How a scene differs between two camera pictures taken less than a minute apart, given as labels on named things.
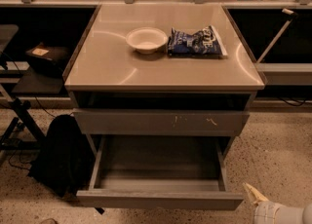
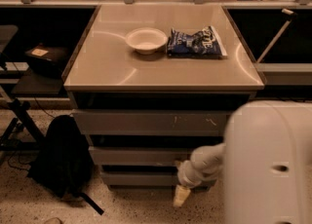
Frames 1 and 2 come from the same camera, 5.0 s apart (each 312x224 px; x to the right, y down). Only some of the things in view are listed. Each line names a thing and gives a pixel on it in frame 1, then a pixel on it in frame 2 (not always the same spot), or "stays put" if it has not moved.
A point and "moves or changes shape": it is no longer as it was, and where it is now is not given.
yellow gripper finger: [256, 196] to [180, 196]
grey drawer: [161, 170] moves or changes shape
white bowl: [146, 40] stays put
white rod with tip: [291, 15] stays put
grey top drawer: [160, 122] stays put
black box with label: [49, 59] stays put
